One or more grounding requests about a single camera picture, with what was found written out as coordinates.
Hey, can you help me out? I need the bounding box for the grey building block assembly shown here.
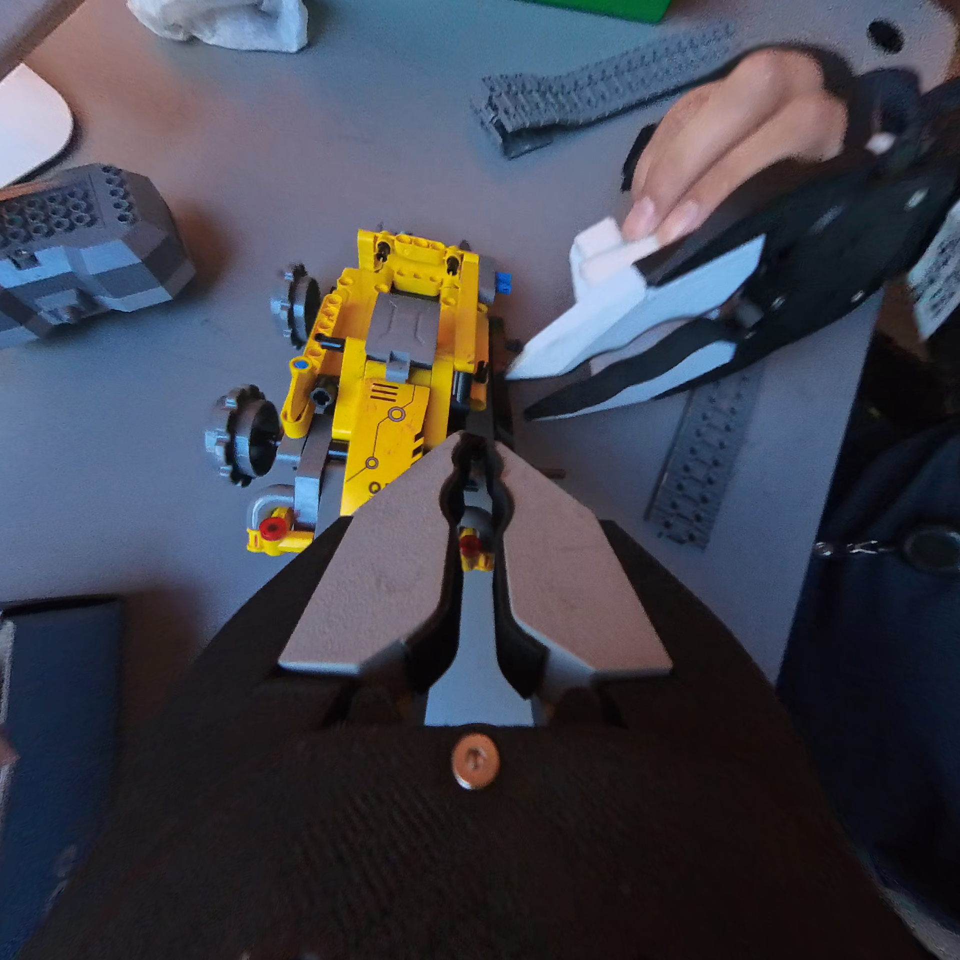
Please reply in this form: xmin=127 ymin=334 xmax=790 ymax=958
xmin=0 ymin=163 xmax=198 ymax=350

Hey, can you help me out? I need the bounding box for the green plastic bin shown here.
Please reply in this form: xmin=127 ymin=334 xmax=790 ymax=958
xmin=517 ymin=0 xmax=672 ymax=24

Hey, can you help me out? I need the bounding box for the person's right hand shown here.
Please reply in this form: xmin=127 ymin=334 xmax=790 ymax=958
xmin=622 ymin=48 xmax=850 ymax=245

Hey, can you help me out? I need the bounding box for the yellow black toy car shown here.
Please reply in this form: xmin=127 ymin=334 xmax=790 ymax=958
xmin=204 ymin=221 xmax=571 ymax=575

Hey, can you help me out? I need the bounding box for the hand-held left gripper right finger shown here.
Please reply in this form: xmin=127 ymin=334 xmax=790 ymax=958
xmin=491 ymin=438 xmax=674 ymax=699

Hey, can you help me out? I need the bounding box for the grey track strip right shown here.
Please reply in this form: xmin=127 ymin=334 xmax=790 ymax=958
xmin=472 ymin=21 xmax=740 ymax=159

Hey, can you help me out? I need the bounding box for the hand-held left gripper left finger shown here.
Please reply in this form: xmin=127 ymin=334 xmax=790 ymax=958
xmin=279 ymin=433 xmax=464 ymax=695

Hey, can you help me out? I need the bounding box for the crumpled white tissue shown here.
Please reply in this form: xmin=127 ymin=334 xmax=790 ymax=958
xmin=127 ymin=0 xmax=310 ymax=54

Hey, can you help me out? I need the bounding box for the flat grey track strip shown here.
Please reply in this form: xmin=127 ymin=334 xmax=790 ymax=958
xmin=645 ymin=367 xmax=768 ymax=549

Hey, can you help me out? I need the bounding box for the person's upper body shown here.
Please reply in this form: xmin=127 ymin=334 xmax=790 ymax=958
xmin=776 ymin=330 xmax=960 ymax=927

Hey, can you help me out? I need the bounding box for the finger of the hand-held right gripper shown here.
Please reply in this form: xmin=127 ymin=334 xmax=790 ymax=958
xmin=523 ymin=321 xmax=741 ymax=423
xmin=506 ymin=234 xmax=766 ymax=380

